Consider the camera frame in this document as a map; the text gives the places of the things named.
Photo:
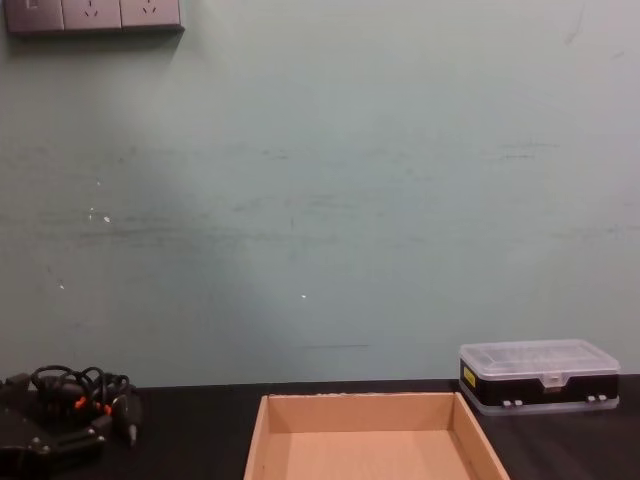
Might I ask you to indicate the shallow brown cardboard tray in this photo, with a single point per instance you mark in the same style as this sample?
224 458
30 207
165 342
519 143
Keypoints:
360 450

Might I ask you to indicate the clear plastic case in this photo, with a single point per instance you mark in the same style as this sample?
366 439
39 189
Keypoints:
530 360

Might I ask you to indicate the black table cloth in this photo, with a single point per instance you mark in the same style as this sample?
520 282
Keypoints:
200 440

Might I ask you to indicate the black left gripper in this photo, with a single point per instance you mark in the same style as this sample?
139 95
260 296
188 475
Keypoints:
17 417

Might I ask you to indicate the grey wall socket panel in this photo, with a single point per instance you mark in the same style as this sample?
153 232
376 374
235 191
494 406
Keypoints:
100 12

